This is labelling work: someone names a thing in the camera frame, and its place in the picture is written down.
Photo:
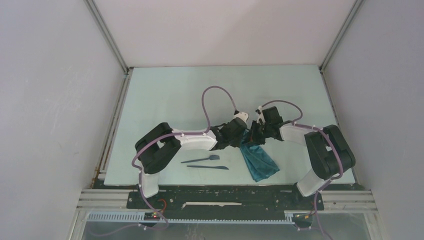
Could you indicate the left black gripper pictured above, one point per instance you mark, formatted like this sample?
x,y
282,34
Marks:
x,y
236,143

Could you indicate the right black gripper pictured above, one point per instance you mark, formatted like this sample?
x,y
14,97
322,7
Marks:
x,y
253,138

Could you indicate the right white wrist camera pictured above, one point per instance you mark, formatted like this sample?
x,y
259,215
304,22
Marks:
x,y
260,116

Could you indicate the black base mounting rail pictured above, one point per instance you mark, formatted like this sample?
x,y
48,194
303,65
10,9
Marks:
x,y
226,202

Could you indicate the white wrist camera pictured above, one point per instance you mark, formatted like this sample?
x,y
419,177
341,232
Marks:
x,y
241,115
260,116

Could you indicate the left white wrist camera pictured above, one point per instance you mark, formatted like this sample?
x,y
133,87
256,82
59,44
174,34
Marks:
x,y
241,115

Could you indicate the dark plastic knife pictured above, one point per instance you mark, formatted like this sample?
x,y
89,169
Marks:
x,y
220,167

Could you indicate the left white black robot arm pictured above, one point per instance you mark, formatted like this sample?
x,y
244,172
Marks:
x,y
158,147

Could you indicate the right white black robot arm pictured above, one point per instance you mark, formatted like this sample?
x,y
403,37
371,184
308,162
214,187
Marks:
x,y
329,153

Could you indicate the teal cloth napkin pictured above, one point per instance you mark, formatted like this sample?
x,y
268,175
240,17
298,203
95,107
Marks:
x,y
259,164

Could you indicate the white slotted cable duct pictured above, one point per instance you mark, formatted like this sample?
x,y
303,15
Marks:
x,y
147,217

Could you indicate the aluminium frame extrusion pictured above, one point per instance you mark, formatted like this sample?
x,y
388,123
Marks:
x,y
108,203

